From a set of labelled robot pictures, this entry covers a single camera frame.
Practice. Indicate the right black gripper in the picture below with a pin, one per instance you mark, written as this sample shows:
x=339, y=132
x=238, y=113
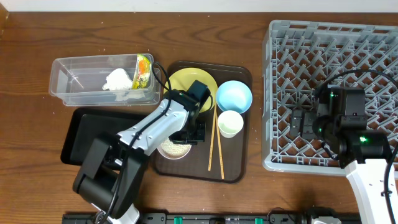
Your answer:
x=303, y=123

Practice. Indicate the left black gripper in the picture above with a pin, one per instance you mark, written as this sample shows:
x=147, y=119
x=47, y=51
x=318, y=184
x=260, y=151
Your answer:
x=201, y=138

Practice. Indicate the white pink bowl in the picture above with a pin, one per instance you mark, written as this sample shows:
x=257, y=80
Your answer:
x=174, y=154

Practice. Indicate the pile of rice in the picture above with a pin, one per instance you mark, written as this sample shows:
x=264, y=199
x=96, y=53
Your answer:
x=174, y=149

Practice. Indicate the white cup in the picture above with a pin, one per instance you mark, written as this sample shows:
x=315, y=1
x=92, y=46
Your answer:
x=230, y=123

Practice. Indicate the green yellow snack wrapper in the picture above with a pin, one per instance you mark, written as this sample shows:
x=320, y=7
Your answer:
x=142, y=72

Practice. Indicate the white tissue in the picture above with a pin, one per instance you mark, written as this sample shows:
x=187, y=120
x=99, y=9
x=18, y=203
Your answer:
x=118, y=79

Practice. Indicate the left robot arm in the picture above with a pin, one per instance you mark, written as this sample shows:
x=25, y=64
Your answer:
x=112, y=170

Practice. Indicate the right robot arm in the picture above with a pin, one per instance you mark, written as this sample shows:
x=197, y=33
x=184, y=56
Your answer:
x=364, y=155

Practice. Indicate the grey dishwasher rack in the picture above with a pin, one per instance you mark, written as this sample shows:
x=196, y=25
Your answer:
x=298, y=56

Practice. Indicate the dark brown tray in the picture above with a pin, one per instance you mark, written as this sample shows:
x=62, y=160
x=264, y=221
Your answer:
x=195, y=164

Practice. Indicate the left wooden chopstick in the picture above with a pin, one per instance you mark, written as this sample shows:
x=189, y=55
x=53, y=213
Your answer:
x=212, y=138

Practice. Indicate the wooden chopstick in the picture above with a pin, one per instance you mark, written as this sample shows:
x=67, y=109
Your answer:
x=219, y=147
x=212, y=138

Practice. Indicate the right wooden chopstick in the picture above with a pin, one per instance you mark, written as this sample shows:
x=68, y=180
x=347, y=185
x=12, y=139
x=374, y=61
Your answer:
x=219, y=147

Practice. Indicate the yellow plate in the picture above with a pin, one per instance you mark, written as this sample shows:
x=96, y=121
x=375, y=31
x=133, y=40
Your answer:
x=183, y=78

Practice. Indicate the light blue bowl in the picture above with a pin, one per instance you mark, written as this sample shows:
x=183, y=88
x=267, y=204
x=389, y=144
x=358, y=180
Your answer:
x=234, y=95

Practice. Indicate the black plastic bin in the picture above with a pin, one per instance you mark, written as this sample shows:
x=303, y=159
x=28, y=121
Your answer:
x=88, y=123

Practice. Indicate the clear plastic bin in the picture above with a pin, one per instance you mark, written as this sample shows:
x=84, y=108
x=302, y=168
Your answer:
x=79, y=81

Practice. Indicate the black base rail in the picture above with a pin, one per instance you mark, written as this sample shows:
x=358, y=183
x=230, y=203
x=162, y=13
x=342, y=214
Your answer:
x=276, y=216

